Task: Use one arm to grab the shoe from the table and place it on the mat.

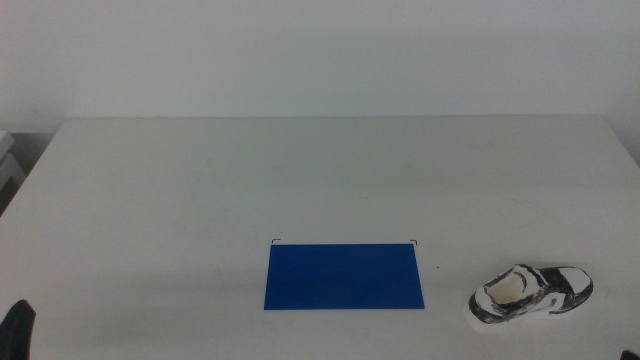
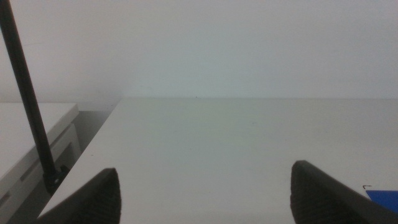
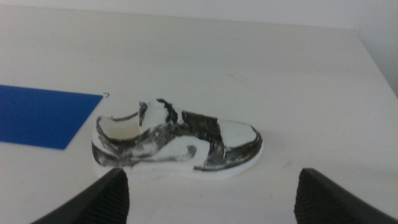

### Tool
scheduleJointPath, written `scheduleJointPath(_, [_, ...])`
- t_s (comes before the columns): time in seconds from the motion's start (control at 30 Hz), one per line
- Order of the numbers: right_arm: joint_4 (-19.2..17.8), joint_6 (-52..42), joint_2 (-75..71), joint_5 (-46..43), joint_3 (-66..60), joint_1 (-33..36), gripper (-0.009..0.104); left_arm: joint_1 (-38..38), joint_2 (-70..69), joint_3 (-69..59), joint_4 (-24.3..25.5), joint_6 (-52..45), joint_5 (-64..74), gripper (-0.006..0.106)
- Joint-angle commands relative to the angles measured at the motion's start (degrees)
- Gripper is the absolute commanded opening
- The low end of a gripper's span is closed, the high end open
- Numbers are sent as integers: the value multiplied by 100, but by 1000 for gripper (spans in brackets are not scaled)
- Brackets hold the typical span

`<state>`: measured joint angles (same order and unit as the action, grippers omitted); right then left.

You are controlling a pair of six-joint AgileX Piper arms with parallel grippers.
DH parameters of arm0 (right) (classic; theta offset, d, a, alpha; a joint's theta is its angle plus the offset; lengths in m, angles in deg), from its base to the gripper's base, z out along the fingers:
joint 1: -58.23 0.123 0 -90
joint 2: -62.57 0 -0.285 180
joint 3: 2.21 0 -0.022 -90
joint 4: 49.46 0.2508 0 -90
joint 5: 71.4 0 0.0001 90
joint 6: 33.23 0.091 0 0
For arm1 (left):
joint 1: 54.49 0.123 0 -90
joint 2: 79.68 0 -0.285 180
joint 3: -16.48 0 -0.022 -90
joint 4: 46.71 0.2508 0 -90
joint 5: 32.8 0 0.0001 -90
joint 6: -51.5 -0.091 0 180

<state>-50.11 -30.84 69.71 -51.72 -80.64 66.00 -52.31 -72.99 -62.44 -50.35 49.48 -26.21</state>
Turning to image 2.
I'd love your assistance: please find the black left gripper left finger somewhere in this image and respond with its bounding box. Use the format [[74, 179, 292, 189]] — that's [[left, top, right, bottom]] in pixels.
[[32, 167, 121, 224]]

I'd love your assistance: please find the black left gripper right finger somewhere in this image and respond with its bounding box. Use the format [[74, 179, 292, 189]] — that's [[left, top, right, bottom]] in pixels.
[[290, 160, 398, 224]]

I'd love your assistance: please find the white side cabinet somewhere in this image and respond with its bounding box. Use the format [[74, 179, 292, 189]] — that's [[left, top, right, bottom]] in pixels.
[[0, 102, 82, 224]]

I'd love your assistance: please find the black pole with clamp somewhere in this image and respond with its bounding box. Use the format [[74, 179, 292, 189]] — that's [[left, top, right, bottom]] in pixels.
[[0, 0, 71, 195]]

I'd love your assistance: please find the blue rectangular mat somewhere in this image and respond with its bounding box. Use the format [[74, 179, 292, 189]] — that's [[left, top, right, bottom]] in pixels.
[[366, 190, 398, 214]]

